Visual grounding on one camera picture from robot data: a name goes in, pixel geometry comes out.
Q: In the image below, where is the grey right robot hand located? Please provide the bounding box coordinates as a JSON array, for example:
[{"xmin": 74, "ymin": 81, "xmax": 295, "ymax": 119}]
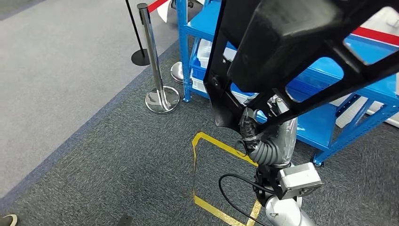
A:
[{"xmin": 238, "ymin": 95, "xmax": 299, "ymax": 169}]

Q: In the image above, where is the black plastic car part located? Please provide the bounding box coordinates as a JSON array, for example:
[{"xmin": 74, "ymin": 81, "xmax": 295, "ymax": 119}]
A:
[{"xmin": 203, "ymin": 0, "xmax": 399, "ymax": 135}]

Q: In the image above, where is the blue metal shelf rack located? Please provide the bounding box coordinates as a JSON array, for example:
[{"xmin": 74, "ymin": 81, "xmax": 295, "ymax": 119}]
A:
[{"xmin": 175, "ymin": 0, "xmax": 399, "ymax": 167}]

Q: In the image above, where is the yellow floor tape square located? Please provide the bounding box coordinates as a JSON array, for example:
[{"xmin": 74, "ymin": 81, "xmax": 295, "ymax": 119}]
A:
[{"xmin": 191, "ymin": 131, "xmax": 263, "ymax": 226}]

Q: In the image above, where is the blue plastic bin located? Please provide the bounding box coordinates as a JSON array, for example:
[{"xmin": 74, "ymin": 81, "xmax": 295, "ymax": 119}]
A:
[{"xmin": 190, "ymin": 57, "xmax": 259, "ymax": 97}]

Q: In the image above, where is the clear white plastic bin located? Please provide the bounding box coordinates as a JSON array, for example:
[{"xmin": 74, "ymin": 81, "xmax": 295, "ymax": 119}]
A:
[{"xmin": 197, "ymin": 39, "xmax": 238, "ymax": 69}]

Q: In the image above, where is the red barrier belt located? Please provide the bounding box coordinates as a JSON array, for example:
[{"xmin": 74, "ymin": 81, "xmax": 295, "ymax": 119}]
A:
[{"xmin": 147, "ymin": 0, "xmax": 399, "ymax": 48}]

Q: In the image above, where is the white car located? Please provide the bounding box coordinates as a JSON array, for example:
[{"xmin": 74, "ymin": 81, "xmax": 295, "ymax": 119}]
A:
[{"xmin": 157, "ymin": 0, "xmax": 399, "ymax": 129}]

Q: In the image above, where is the person's shoe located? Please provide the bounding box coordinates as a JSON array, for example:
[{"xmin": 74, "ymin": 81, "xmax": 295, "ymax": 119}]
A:
[{"xmin": 0, "ymin": 214, "xmax": 18, "ymax": 226}]

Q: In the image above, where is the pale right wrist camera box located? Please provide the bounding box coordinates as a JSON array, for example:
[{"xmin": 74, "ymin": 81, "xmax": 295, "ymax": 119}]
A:
[{"xmin": 277, "ymin": 162, "xmax": 323, "ymax": 197}]

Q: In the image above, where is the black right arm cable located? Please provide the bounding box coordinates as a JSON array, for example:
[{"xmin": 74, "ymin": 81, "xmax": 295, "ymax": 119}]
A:
[{"xmin": 218, "ymin": 173, "xmax": 275, "ymax": 226}]

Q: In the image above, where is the chrome stanchion post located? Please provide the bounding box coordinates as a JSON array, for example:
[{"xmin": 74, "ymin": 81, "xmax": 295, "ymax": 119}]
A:
[
  {"xmin": 137, "ymin": 3, "xmax": 181, "ymax": 114},
  {"xmin": 170, "ymin": 61, "xmax": 188, "ymax": 85}
]

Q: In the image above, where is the black stanchion post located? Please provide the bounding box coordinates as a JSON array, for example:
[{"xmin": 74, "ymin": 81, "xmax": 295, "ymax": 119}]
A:
[{"xmin": 124, "ymin": 0, "xmax": 151, "ymax": 67}]

